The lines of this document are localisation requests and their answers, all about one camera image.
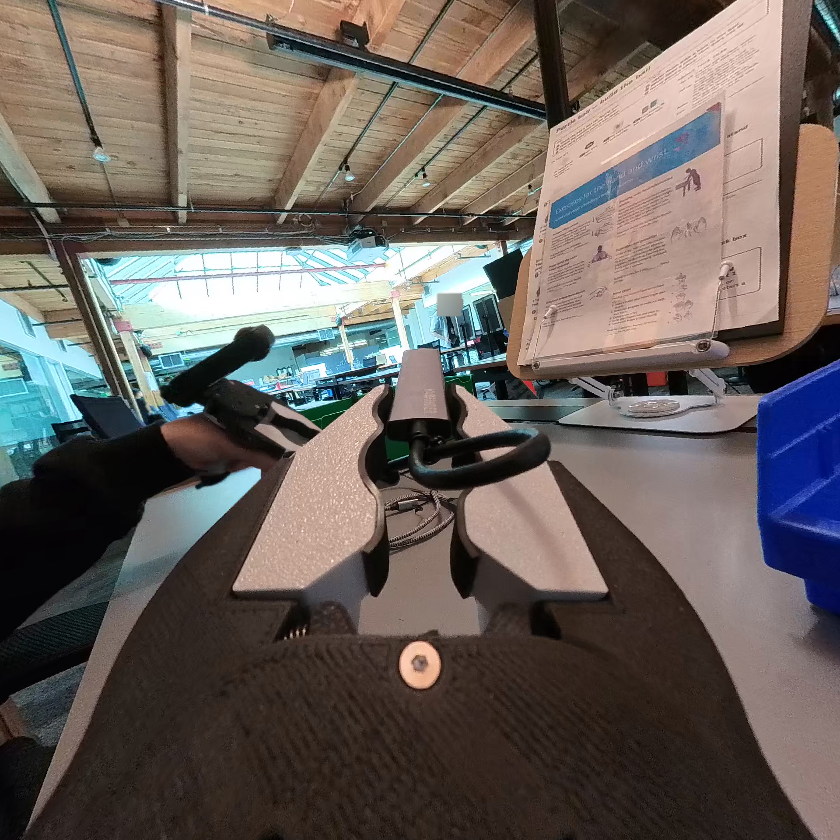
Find black vertical pole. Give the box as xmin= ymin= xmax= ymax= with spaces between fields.
xmin=533 ymin=0 xmax=572 ymax=126

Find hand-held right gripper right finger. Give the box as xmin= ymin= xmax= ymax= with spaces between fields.
xmin=448 ymin=384 xmax=610 ymax=614

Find blue banner leaflet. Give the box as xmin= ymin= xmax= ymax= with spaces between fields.
xmin=530 ymin=101 xmax=726 ymax=358

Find person's left forearm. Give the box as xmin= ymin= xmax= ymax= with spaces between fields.
xmin=0 ymin=420 xmax=198 ymax=647

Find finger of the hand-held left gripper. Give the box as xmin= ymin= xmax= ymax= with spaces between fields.
xmin=246 ymin=423 xmax=299 ymax=462
xmin=259 ymin=392 xmax=324 ymax=442

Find black monitor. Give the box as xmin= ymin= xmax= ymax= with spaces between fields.
xmin=482 ymin=248 xmax=526 ymax=299

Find grey USB hub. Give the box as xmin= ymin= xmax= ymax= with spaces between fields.
xmin=386 ymin=349 xmax=455 ymax=442

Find black office chair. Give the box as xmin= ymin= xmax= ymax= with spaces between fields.
xmin=0 ymin=600 xmax=109 ymax=700

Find green plastic bin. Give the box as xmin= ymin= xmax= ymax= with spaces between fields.
xmin=292 ymin=373 xmax=476 ymax=463

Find grey braided cable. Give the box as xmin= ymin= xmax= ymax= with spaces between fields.
xmin=382 ymin=489 xmax=458 ymax=551

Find blue plastic bin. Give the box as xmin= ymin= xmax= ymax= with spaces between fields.
xmin=756 ymin=360 xmax=840 ymax=614

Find white ceiling projector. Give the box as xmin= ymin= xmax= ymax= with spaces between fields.
xmin=346 ymin=226 xmax=389 ymax=261

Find wooden document stand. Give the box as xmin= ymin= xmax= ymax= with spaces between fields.
xmin=505 ymin=123 xmax=840 ymax=435

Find person's left hand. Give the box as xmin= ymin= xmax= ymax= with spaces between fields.
xmin=161 ymin=415 xmax=284 ymax=476

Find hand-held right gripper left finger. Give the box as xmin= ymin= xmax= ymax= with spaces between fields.
xmin=231 ymin=384 xmax=392 ymax=618

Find grey desk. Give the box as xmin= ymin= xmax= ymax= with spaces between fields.
xmin=26 ymin=394 xmax=840 ymax=840

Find black ceiling rail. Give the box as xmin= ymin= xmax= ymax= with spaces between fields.
xmin=266 ymin=20 xmax=547 ymax=123

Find black looped hub cable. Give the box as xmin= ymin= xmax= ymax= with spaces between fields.
xmin=369 ymin=423 xmax=552 ymax=490

